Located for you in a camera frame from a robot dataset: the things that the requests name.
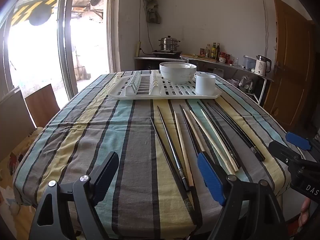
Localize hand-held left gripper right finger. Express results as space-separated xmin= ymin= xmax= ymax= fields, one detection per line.
xmin=197 ymin=152 xmax=288 ymax=240

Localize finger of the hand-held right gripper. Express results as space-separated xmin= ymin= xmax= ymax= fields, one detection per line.
xmin=286 ymin=132 xmax=320 ymax=152
xmin=269 ymin=141 xmax=304 ymax=167

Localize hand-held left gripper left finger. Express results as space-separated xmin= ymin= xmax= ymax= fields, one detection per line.
xmin=27 ymin=151 xmax=120 ymax=240

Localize white cup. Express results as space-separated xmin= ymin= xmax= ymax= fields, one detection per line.
xmin=195 ymin=73 xmax=216 ymax=95

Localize person's right hand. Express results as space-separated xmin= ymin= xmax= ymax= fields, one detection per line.
xmin=299 ymin=197 xmax=312 ymax=227

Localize striped tablecloth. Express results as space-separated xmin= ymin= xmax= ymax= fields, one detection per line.
xmin=12 ymin=71 xmax=304 ymax=239

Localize brown wooden door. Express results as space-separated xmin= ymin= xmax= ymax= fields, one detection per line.
xmin=262 ymin=0 xmax=317 ymax=130

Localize plastic bags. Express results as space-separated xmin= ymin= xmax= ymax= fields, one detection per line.
xmin=239 ymin=76 xmax=254 ymax=93

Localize white electric kettle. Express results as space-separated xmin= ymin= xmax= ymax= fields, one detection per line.
xmin=254 ymin=55 xmax=272 ymax=76

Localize clear plastic container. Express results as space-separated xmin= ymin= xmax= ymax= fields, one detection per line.
xmin=243 ymin=55 xmax=257 ymax=70

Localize white plastic dish rack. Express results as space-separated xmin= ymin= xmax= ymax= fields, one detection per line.
xmin=107 ymin=70 xmax=222 ymax=101

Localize brown wooden chair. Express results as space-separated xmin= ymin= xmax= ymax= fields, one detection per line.
xmin=25 ymin=84 xmax=60 ymax=128

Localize grey wooden chair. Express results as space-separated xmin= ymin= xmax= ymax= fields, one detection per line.
xmin=0 ymin=89 xmax=37 ymax=163

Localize large white bowl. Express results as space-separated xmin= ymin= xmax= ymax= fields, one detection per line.
xmin=159 ymin=62 xmax=197 ymax=85

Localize small white bowl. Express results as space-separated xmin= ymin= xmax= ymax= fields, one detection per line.
xmin=162 ymin=62 xmax=193 ymax=70

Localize wooden cutting board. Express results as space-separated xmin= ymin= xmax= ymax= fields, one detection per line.
xmin=180 ymin=54 xmax=218 ymax=63

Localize black stove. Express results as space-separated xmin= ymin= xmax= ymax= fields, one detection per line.
xmin=152 ymin=50 xmax=183 ymax=58

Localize steel steamer pot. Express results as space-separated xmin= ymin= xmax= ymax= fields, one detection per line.
xmin=158 ymin=36 xmax=181 ymax=52

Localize yellow black striped sign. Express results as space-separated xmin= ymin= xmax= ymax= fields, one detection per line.
xmin=10 ymin=0 xmax=58 ymax=27

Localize wall cable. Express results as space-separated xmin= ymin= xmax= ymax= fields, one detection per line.
xmin=260 ymin=0 xmax=269 ymax=58

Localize sliding glass door frame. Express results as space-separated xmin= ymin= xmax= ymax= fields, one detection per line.
xmin=57 ymin=0 xmax=78 ymax=100

